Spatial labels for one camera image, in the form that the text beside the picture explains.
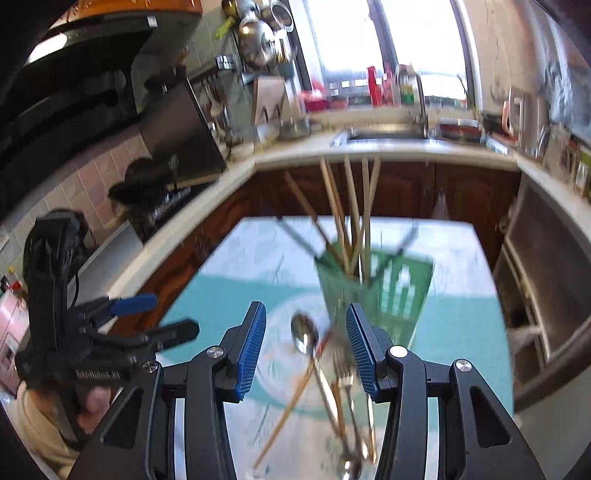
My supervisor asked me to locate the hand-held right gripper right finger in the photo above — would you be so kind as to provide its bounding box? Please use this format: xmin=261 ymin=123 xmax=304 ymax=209
xmin=346 ymin=303 xmax=548 ymax=480

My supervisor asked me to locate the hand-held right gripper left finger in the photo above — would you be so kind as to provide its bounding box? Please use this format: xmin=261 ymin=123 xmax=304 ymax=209
xmin=67 ymin=300 xmax=268 ymax=480

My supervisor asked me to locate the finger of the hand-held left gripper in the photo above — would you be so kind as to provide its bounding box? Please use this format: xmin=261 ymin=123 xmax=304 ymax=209
xmin=85 ymin=320 xmax=201 ymax=358
xmin=69 ymin=294 xmax=158 ymax=329

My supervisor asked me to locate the steel fork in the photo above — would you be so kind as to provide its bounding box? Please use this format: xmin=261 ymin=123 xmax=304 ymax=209
xmin=329 ymin=348 xmax=366 ymax=478

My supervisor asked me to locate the small steel spoon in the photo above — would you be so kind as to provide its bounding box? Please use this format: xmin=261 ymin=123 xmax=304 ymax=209
xmin=290 ymin=313 xmax=365 ymax=478

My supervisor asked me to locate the green utensil holder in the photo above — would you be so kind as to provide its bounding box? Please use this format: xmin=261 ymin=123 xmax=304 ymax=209
xmin=313 ymin=249 xmax=435 ymax=356

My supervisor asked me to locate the brown wooden chopstick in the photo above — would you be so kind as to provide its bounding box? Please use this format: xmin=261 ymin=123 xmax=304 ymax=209
xmin=283 ymin=172 xmax=335 ymax=261

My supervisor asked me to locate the person's left forearm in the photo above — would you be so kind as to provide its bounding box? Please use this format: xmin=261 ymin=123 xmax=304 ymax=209
xmin=9 ymin=383 xmax=90 ymax=478

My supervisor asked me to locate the person's left hand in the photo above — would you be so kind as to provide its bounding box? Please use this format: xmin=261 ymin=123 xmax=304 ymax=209
xmin=76 ymin=385 xmax=114 ymax=435

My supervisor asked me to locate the pink appliance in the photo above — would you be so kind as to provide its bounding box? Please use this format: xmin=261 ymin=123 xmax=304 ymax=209
xmin=0 ymin=291 xmax=31 ymax=394

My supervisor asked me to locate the printed tablecloth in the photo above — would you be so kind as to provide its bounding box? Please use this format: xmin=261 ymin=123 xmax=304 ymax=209
xmin=152 ymin=216 xmax=517 ymax=480

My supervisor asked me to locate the black wok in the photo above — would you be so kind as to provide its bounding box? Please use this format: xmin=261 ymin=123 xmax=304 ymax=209
xmin=108 ymin=157 xmax=179 ymax=204

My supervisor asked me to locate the white plastic bag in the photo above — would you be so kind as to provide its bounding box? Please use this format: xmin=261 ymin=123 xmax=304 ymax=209
xmin=505 ymin=322 xmax=544 ymax=361

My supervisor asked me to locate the hanging clear plastic bag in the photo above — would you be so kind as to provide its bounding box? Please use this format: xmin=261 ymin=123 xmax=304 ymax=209
xmin=431 ymin=191 xmax=451 ymax=223

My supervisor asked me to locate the black splash guard panel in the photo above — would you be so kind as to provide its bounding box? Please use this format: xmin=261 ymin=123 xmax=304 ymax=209
xmin=139 ymin=78 xmax=227 ymax=186

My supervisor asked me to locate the black range hood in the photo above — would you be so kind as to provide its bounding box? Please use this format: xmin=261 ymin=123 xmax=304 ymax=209
xmin=0 ymin=14 xmax=160 ymax=208

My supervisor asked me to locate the built-in steel cabinet appliance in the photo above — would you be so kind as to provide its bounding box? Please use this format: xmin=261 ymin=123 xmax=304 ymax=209
xmin=493 ymin=175 xmax=591 ymax=412

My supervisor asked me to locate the steel sink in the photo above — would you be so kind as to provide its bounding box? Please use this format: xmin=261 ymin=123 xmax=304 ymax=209
xmin=330 ymin=127 xmax=439 ymax=148

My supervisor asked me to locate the red frying pan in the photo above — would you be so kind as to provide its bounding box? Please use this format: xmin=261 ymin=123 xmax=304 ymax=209
xmin=436 ymin=119 xmax=484 ymax=142

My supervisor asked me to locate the wooden cutting board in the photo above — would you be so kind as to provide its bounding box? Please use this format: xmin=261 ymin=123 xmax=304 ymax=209
xmin=251 ymin=76 xmax=287 ymax=128

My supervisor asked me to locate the steel faucet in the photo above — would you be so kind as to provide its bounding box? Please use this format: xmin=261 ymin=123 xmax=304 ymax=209
xmin=396 ymin=65 xmax=430 ymax=139

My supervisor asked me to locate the pink basin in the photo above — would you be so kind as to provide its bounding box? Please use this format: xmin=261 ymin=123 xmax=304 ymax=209
xmin=300 ymin=90 xmax=330 ymax=112

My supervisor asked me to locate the red bottle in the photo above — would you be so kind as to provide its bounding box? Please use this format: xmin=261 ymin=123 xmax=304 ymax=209
xmin=367 ymin=66 xmax=384 ymax=107

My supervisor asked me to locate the glass pitcher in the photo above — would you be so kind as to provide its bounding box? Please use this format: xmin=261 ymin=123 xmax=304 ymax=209
xmin=538 ymin=129 xmax=571 ymax=172

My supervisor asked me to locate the row of condiment bottles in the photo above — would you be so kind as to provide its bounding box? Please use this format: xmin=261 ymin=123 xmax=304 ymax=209
xmin=558 ymin=138 xmax=591 ymax=200

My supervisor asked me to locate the steel electric kettle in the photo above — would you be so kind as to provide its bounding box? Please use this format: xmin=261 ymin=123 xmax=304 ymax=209
xmin=502 ymin=88 xmax=550 ymax=156

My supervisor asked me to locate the hanging steel wok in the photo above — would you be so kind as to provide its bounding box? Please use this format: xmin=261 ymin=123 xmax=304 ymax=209
xmin=237 ymin=18 xmax=278 ymax=68

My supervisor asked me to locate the window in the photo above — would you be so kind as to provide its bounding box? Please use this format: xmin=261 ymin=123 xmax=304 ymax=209
xmin=295 ymin=0 xmax=481 ymax=108

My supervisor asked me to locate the hanging steel pot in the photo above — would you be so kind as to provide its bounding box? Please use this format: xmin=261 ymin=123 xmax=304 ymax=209
xmin=270 ymin=0 xmax=297 ymax=33

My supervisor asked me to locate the translucent plastic sheet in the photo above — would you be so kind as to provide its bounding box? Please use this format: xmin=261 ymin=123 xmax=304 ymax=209
xmin=531 ymin=0 xmax=591 ymax=139

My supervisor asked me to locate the orange wooden wall cabinet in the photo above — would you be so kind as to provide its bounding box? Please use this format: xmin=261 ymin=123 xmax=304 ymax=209
xmin=60 ymin=0 xmax=205 ymax=25

